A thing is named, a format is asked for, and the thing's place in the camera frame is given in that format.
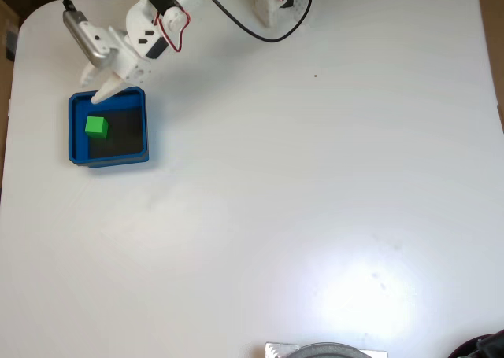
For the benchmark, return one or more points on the green cube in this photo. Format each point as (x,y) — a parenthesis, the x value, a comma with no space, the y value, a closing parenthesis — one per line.
(95,126)

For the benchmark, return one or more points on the blue square box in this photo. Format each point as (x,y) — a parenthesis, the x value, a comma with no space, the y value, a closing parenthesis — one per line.
(78,153)

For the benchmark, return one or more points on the brown cardboard box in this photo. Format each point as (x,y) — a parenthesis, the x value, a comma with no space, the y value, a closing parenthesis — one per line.
(6,19)

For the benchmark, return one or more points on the grey round object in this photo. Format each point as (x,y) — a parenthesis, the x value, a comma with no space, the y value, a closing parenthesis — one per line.
(327,351)

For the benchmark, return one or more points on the dark round object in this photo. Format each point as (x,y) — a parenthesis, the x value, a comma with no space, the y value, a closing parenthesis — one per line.
(484,348)

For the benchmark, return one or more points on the silver camera box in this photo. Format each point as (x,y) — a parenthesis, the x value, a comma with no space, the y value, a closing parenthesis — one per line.
(80,33)

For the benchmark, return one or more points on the silver metal bracket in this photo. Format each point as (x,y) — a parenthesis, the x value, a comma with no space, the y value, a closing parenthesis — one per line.
(275,351)

